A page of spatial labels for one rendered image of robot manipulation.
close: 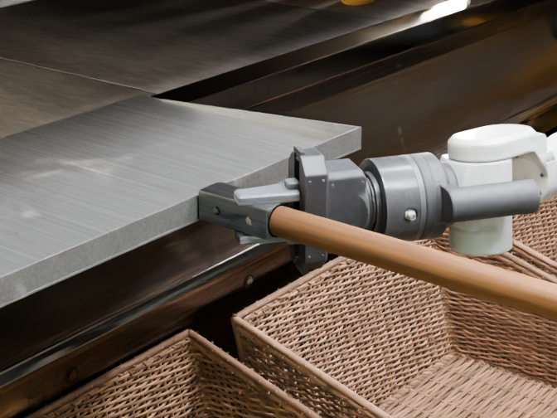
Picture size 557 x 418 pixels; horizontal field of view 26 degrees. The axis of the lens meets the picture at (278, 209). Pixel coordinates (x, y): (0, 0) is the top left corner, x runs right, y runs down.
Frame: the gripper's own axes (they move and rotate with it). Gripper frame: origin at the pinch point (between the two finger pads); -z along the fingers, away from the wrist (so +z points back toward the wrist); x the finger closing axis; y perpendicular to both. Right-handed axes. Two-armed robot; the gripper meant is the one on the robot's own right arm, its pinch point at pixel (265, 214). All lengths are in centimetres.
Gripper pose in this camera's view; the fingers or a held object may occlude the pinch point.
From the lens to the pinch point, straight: 118.3
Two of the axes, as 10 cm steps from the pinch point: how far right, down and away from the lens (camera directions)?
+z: 9.6, -1.1, 2.7
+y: 2.9, 3.5, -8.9
